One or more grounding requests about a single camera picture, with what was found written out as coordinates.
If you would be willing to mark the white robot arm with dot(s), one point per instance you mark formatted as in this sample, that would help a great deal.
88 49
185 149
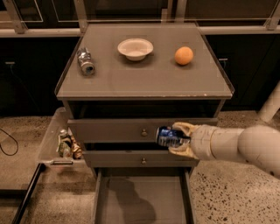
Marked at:
257 145

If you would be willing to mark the white post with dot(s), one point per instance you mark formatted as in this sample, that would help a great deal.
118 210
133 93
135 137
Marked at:
271 106

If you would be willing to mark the grey counter rail frame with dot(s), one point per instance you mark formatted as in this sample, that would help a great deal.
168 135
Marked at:
64 18

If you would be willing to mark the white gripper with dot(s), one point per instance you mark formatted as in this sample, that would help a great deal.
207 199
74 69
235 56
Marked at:
201 141

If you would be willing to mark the grey top drawer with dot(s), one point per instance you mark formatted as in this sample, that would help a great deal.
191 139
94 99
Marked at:
126 130

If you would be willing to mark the clear plastic bin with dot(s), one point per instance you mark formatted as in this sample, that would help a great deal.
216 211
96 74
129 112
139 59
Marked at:
48 149

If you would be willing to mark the grey drawer cabinet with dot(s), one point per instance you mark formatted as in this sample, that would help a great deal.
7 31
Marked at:
154 87

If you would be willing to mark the black floor rail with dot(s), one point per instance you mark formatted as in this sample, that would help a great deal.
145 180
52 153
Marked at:
22 196

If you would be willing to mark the grey drawer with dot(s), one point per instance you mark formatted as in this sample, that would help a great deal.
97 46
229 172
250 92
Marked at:
126 130
143 196
136 158

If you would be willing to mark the brown snack bag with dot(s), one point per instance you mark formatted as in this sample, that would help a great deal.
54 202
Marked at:
76 149

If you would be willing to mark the white paper bowl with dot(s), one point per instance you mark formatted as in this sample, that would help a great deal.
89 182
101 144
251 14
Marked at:
135 49

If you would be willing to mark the orange fruit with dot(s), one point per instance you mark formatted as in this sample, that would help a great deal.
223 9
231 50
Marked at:
184 55

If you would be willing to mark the silver can lying down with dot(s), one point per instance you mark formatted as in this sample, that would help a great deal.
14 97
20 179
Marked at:
85 62

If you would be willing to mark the blue pepsi can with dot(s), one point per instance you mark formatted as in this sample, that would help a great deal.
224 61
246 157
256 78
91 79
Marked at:
168 137

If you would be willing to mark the grey bottom drawer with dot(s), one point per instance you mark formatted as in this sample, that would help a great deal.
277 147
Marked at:
143 196

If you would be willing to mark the grey middle drawer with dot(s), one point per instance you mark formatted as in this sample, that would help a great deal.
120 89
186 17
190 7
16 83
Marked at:
136 158

